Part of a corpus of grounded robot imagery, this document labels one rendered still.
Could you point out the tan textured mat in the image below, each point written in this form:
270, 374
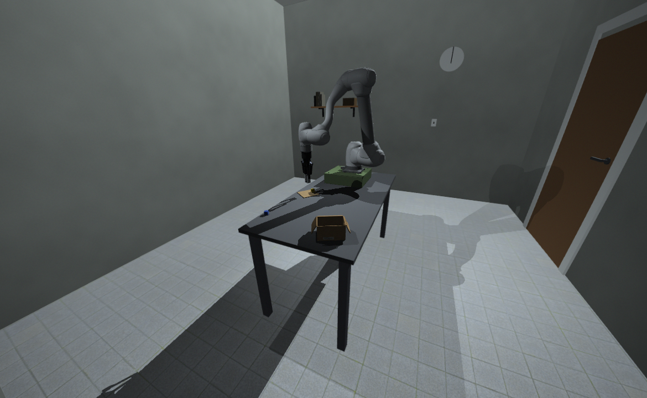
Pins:
307, 193

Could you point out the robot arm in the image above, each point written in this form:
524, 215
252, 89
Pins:
367, 153

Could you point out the open brown cardboard box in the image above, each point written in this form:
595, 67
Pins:
328, 233

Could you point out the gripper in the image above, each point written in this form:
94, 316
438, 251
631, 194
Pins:
307, 165

